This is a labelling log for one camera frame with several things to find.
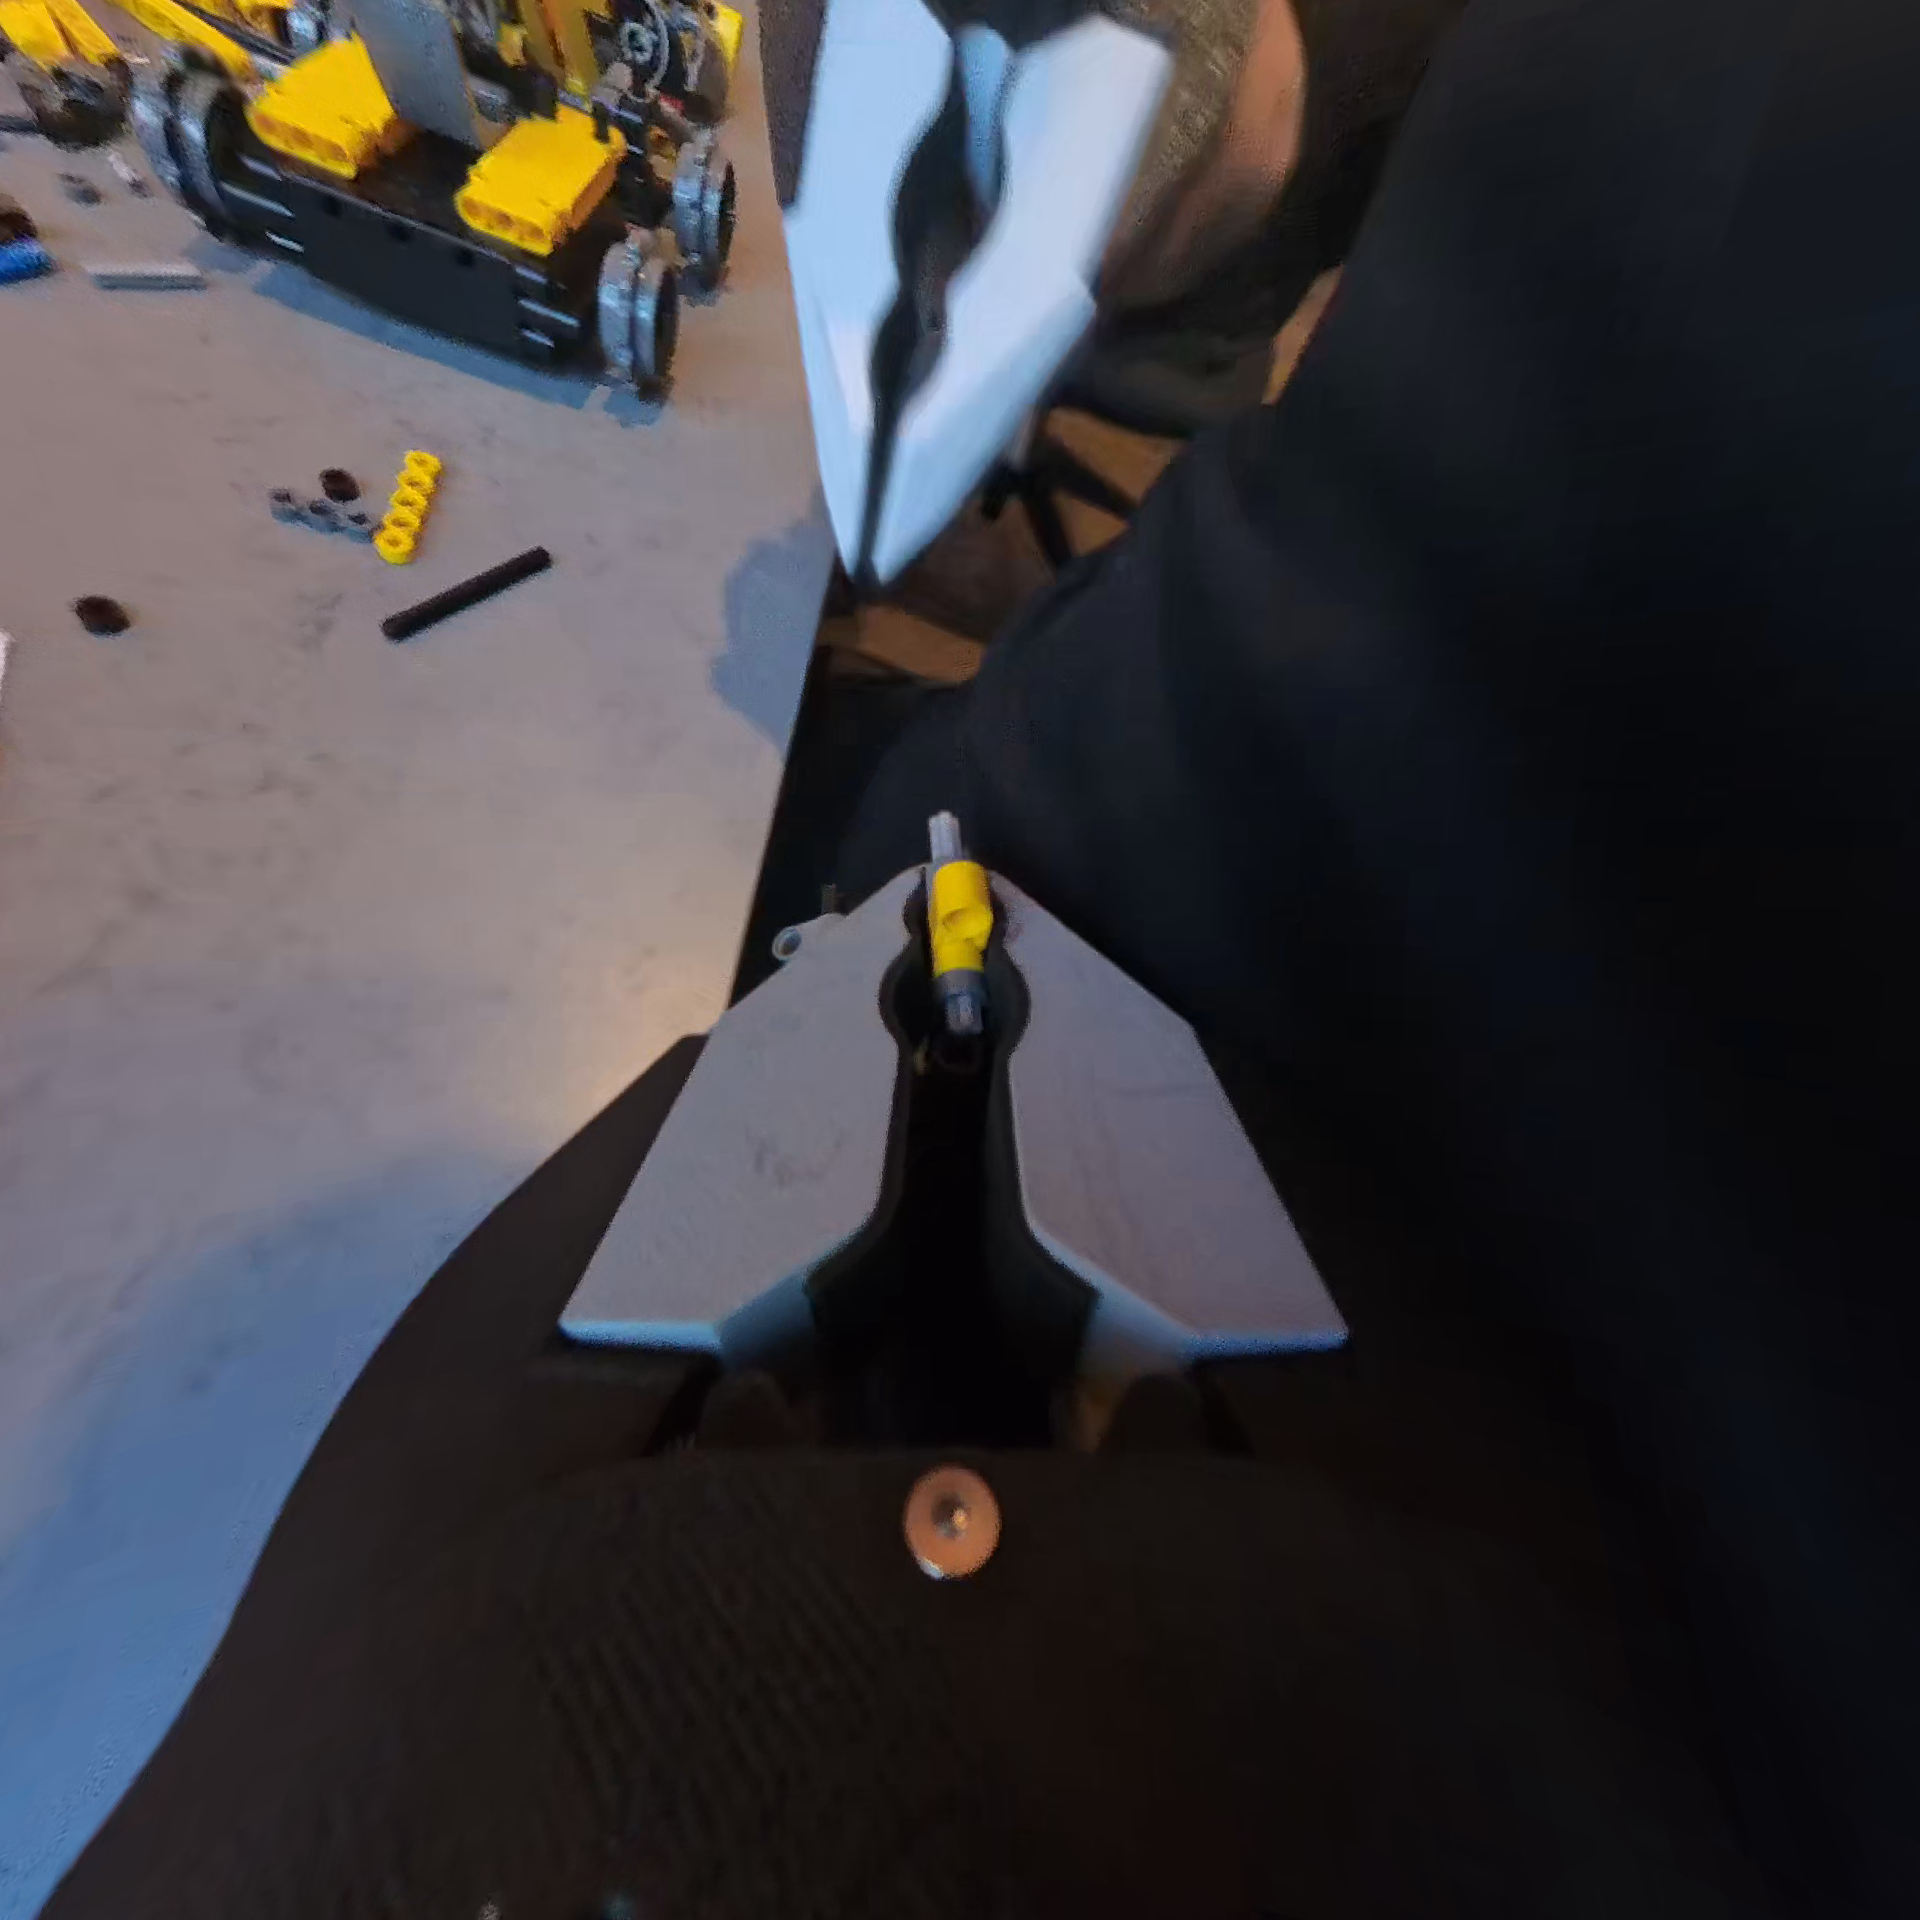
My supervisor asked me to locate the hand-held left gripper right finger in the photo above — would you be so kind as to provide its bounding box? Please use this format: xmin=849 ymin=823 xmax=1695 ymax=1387
xmin=990 ymin=872 xmax=1351 ymax=1377

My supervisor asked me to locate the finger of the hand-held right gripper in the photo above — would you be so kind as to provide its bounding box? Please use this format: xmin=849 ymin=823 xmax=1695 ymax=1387
xmin=871 ymin=11 xmax=1174 ymax=588
xmin=779 ymin=0 xmax=969 ymax=588

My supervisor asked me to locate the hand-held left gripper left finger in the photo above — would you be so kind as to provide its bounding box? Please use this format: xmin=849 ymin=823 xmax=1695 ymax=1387
xmin=557 ymin=867 xmax=928 ymax=1365

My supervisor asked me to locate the small yellow axle assembly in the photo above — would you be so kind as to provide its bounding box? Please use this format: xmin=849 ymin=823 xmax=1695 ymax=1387
xmin=921 ymin=809 xmax=993 ymax=1040

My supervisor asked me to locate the yellow five-hole beam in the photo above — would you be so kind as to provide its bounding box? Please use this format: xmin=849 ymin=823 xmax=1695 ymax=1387
xmin=373 ymin=451 xmax=445 ymax=569

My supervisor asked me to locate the short black axle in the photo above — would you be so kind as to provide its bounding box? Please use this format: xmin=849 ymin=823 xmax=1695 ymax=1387
xmin=380 ymin=547 xmax=553 ymax=644

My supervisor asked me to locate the person's right hand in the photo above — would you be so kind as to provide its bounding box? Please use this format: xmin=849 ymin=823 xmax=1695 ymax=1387
xmin=1099 ymin=0 xmax=1310 ymax=291

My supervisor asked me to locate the black office chair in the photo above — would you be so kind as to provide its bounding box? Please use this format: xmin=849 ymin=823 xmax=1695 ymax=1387
xmin=976 ymin=398 xmax=1203 ymax=579

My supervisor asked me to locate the black yellow vehicle model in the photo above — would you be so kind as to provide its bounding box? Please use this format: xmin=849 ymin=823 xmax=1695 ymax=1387
xmin=127 ymin=0 xmax=745 ymax=405

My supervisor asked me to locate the person's dark clothed body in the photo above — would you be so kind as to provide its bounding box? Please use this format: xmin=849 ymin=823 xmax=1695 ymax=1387
xmin=735 ymin=0 xmax=1920 ymax=1920

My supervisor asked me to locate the pile of small brick pieces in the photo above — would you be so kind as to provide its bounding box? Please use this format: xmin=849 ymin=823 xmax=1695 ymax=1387
xmin=0 ymin=59 xmax=143 ymax=288

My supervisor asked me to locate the spread of yellow brick panels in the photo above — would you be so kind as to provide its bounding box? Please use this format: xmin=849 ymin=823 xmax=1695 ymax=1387
xmin=0 ymin=0 xmax=324 ymax=84

